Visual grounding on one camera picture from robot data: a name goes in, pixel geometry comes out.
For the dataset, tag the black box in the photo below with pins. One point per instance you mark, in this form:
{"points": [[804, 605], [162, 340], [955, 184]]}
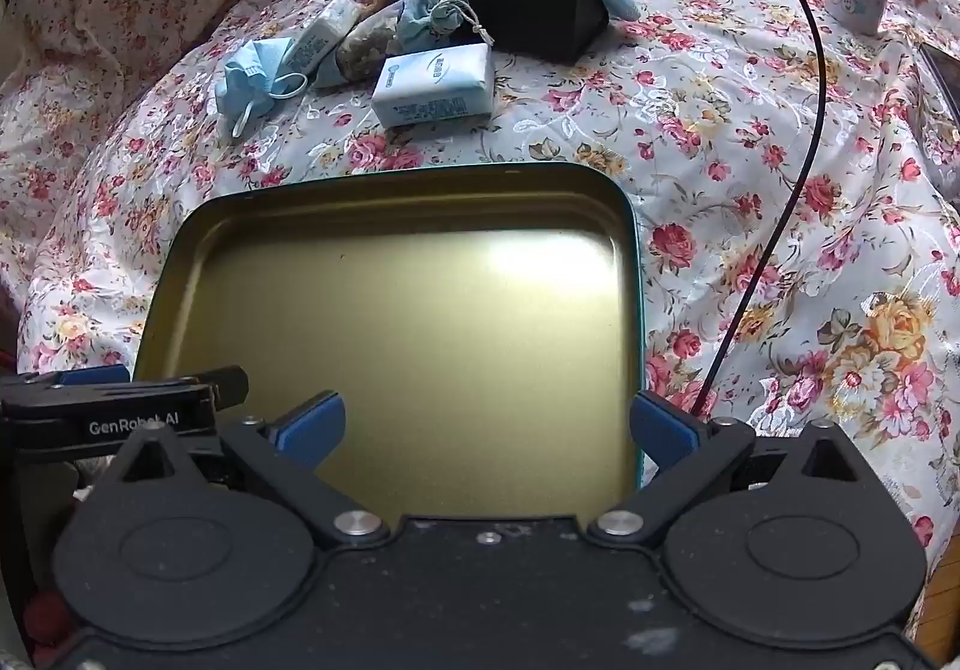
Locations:
{"points": [[517, 10]]}

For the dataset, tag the small white tissue pack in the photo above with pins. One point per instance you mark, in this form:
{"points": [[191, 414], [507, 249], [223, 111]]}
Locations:
{"points": [[324, 40]]}

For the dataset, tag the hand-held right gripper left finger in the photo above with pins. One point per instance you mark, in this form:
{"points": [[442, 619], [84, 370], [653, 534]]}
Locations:
{"points": [[311, 431]]}

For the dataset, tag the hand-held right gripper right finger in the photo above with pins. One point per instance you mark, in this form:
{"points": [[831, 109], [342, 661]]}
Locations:
{"points": [[664, 430]]}

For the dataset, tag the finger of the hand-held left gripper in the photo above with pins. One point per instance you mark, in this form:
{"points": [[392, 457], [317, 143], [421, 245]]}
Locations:
{"points": [[91, 376], [90, 419]]}

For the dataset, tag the floral bedsheet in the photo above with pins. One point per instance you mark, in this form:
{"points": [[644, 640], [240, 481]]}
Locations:
{"points": [[750, 138]]}

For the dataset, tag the large white tissue pack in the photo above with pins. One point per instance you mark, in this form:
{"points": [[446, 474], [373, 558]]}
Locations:
{"points": [[435, 87]]}

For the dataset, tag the clear bag of dried herbs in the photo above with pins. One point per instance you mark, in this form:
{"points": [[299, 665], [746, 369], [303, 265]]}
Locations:
{"points": [[364, 48]]}

